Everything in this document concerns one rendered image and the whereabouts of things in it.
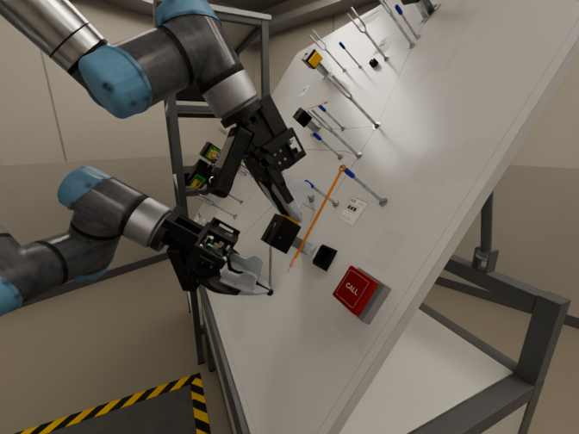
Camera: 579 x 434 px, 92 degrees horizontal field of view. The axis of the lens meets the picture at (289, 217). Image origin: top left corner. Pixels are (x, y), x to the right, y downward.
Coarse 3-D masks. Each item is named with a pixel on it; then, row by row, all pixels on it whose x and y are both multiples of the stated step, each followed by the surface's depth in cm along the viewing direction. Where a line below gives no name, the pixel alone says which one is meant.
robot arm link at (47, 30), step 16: (0, 0) 33; (16, 0) 33; (32, 0) 34; (48, 0) 35; (64, 0) 37; (16, 16) 34; (32, 16) 35; (48, 16) 35; (64, 16) 36; (80, 16) 38; (32, 32) 36; (48, 32) 36; (64, 32) 36; (80, 32) 38; (96, 32) 40; (48, 48) 37; (64, 48) 37; (80, 48) 38; (64, 64) 39; (80, 80) 40
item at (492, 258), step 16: (496, 256) 66; (464, 272) 70; (480, 272) 67; (496, 272) 66; (496, 288) 64; (512, 288) 61; (528, 288) 59; (528, 304) 58; (544, 304) 56; (560, 304) 53; (544, 320) 56; (560, 320) 55; (528, 336) 59; (544, 336) 56; (528, 352) 59; (544, 352) 57; (528, 368) 60; (544, 368) 58
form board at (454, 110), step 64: (448, 0) 58; (512, 0) 45; (576, 0) 36; (384, 64) 66; (448, 64) 49; (512, 64) 39; (384, 128) 54; (448, 128) 42; (512, 128) 34; (256, 192) 89; (384, 192) 46; (448, 192) 37; (384, 256) 40; (448, 256) 34; (256, 320) 56; (320, 320) 43; (384, 320) 35; (256, 384) 47; (320, 384) 38
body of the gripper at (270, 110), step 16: (240, 112) 40; (256, 112) 44; (272, 112) 44; (256, 128) 44; (272, 128) 45; (288, 128) 45; (256, 144) 44; (272, 144) 43; (288, 144) 45; (256, 160) 43; (272, 160) 44; (288, 160) 46; (256, 176) 48
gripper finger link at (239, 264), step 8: (232, 256) 50; (240, 256) 50; (256, 256) 49; (232, 264) 50; (240, 264) 51; (248, 264) 50; (256, 264) 50; (240, 272) 51; (256, 272) 51; (264, 280) 52
